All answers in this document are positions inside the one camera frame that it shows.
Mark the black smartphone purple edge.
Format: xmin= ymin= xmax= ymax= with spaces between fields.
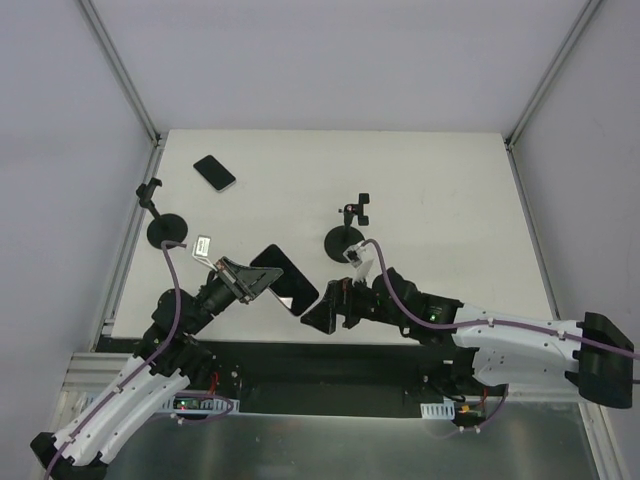
xmin=250 ymin=244 xmax=319 ymax=317

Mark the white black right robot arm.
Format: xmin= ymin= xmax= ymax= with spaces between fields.
xmin=301 ymin=268 xmax=639 ymax=409

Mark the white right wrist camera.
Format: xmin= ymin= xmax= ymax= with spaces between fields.
xmin=343 ymin=241 xmax=375 ymax=283

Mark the aluminium frame post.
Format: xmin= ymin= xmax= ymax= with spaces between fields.
xmin=503 ymin=0 xmax=608 ymax=147
xmin=75 ymin=0 xmax=162 ymax=145

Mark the white cable duct right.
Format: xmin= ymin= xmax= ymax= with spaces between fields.
xmin=420 ymin=401 xmax=456 ymax=421

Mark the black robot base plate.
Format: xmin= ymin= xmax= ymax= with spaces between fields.
xmin=191 ymin=341 xmax=504 ymax=418

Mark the aluminium frame post left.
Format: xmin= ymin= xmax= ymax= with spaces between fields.
xmin=75 ymin=0 xmax=162 ymax=145

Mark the white cable duct left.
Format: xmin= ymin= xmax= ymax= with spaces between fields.
xmin=159 ymin=395 xmax=240 ymax=415

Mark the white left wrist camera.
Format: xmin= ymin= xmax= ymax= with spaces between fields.
xmin=191 ymin=235 xmax=217 ymax=272

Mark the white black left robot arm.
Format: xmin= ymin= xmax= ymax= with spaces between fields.
xmin=30 ymin=257 xmax=283 ymax=479

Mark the aluminium frame post right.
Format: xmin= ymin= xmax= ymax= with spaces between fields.
xmin=503 ymin=0 xmax=608 ymax=147

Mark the black phone stand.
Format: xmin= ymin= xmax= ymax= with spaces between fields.
xmin=136 ymin=178 xmax=188 ymax=249
xmin=324 ymin=193 xmax=370 ymax=264

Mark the black smartphone silver edge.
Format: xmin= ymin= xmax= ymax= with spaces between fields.
xmin=193 ymin=155 xmax=236 ymax=193

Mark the white cable duct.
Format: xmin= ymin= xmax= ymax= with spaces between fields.
xmin=159 ymin=395 xmax=240 ymax=415
xmin=420 ymin=401 xmax=456 ymax=421

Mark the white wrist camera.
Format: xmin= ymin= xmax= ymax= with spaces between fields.
xmin=191 ymin=235 xmax=217 ymax=272
xmin=343 ymin=241 xmax=375 ymax=283

